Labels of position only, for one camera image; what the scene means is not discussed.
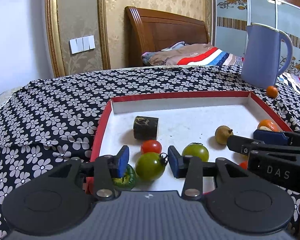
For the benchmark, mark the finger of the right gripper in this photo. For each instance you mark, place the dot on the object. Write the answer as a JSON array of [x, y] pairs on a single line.
[[244, 145], [277, 138]]

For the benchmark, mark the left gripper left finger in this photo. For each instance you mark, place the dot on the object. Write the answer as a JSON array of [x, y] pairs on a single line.
[[103, 169]]

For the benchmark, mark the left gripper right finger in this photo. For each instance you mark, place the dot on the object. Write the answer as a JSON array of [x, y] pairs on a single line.
[[193, 169]]

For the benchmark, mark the red cherry tomato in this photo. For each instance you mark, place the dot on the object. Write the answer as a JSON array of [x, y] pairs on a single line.
[[244, 165], [151, 146]]

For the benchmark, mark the green tomato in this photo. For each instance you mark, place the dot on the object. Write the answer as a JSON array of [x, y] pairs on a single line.
[[198, 150], [151, 166]]

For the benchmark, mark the brown longan fruit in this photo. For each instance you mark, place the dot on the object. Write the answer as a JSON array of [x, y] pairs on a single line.
[[222, 134]]

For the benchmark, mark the large orange mandarin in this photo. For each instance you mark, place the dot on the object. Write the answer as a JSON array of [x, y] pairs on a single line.
[[268, 125]]

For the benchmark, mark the green pepper piece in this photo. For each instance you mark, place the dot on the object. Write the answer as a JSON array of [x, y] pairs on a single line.
[[127, 182]]

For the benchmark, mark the red shallow box tray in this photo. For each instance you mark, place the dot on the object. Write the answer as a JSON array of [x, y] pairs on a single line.
[[183, 118]]

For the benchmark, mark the small orange by pitcher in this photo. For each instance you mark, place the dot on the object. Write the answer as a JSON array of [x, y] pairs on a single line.
[[272, 91]]

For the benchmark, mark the blue ceramic pitcher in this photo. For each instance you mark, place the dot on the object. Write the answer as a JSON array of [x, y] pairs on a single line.
[[261, 65]]

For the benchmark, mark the floral navy tablecloth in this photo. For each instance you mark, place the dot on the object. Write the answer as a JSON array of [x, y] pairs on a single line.
[[49, 121]]

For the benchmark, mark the striped bed quilt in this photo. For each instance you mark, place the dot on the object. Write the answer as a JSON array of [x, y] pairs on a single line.
[[205, 54]]

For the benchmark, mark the sliding wardrobe doors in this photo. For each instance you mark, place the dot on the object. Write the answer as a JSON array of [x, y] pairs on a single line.
[[231, 17]]

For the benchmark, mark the wooden bed headboard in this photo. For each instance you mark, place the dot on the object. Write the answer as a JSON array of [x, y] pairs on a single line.
[[153, 30]]

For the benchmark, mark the white wall switch panel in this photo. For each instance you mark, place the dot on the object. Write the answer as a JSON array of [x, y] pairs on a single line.
[[81, 44]]

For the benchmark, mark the gold wall frame moulding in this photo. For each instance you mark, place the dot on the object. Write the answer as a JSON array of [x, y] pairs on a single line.
[[68, 19]]

